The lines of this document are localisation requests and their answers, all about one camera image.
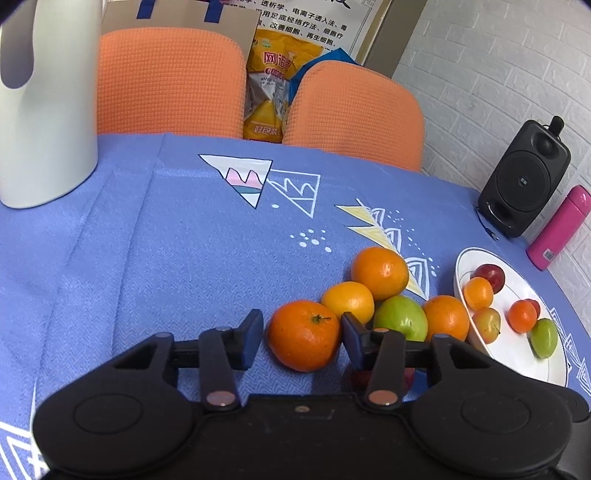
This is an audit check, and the yellow snack bag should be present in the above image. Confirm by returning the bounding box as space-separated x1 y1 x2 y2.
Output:
243 28 324 143

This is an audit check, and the blue plastic bag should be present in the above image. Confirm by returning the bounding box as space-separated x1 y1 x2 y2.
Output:
300 47 363 77

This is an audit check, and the white thermos jug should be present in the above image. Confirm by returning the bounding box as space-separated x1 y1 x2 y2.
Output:
0 0 99 209

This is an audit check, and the black speaker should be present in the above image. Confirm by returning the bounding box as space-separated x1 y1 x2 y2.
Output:
478 120 573 239

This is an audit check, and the white plate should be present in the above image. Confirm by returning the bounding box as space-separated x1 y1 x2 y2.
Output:
455 248 573 387

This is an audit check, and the brown bag with blue handles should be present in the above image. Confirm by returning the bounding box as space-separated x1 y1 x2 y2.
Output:
102 0 262 40

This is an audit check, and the small yellowish mandarin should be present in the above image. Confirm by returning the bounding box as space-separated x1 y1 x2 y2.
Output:
321 281 375 325

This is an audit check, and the mandarin with green stem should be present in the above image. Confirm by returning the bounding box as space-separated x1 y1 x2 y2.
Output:
269 300 343 373

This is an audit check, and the blue printed tablecloth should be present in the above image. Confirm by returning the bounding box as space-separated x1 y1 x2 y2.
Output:
0 133 591 480

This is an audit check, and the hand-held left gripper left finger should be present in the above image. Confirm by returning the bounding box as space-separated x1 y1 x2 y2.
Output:
111 308 265 413

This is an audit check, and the round green apple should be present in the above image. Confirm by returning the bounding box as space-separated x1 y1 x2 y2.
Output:
373 295 428 342

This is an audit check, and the wall poster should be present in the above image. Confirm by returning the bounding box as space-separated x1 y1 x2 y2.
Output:
222 0 393 61

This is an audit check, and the oblong green apple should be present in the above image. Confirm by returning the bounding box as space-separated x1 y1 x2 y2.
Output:
529 318 559 359

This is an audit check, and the pink bottle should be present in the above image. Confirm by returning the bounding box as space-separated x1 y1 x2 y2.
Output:
526 185 591 271

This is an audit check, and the yellow-red apple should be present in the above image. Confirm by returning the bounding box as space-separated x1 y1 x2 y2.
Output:
471 307 502 343

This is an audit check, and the orange chair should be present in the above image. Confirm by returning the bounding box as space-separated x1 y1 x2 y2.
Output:
281 62 426 174
96 30 247 139

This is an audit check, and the orange mandarin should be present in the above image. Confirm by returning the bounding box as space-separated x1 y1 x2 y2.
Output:
422 295 470 343
351 247 410 302
508 299 539 334
463 276 494 311

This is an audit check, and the dark red apple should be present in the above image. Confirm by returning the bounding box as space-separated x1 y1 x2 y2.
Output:
472 263 505 294
353 368 416 391

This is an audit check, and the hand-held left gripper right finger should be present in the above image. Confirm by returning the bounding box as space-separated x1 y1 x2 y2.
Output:
341 311 499 411

